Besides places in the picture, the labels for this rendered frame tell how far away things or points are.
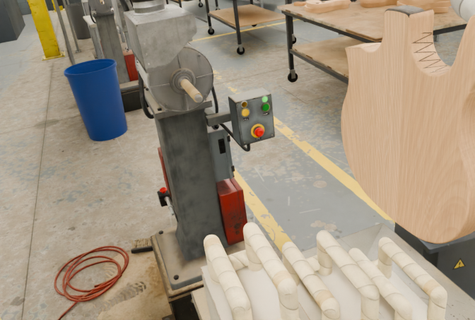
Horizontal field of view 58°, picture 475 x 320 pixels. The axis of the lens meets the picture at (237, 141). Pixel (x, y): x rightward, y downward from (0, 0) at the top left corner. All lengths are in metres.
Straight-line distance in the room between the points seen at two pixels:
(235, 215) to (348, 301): 1.24
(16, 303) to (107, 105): 2.15
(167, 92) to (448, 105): 1.14
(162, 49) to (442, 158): 0.85
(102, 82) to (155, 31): 3.01
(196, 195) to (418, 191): 1.37
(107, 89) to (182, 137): 2.50
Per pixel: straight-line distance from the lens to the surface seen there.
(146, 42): 1.27
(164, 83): 1.61
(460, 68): 0.65
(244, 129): 1.75
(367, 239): 1.25
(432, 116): 0.71
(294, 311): 0.76
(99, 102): 4.31
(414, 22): 0.71
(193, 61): 1.62
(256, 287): 0.88
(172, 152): 1.89
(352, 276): 0.86
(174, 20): 1.28
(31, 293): 2.87
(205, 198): 2.04
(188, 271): 2.16
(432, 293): 0.97
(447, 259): 1.71
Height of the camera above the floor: 1.73
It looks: 26 degrees down
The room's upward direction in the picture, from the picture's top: 8 degrees counter-clockwise
